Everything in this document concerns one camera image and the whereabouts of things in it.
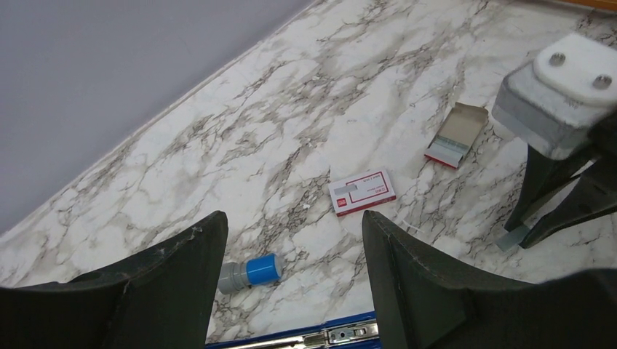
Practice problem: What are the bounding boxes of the blue black stapler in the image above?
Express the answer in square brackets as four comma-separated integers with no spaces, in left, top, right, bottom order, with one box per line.
[205,311,382,349]

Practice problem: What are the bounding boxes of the red white staple box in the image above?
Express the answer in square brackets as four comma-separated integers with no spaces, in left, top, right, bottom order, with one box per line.
[328,167,397,217]

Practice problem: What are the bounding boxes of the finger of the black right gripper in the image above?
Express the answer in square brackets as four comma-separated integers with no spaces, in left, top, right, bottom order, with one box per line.
[504,145,593,232]
[519,159,616,249]

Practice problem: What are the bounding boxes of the staple box tray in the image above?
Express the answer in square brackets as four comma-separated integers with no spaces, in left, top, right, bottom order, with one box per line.
[424,103,489,169]

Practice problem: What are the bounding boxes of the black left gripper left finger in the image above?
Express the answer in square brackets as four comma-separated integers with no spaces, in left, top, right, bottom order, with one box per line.
[1,211,228,348]

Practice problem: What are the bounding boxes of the grey blue small cylinder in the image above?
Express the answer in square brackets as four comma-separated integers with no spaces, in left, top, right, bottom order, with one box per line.
[218,254,284,294]

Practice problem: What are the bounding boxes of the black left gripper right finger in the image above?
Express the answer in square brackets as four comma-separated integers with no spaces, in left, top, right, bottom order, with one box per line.
[362,210,616,348]

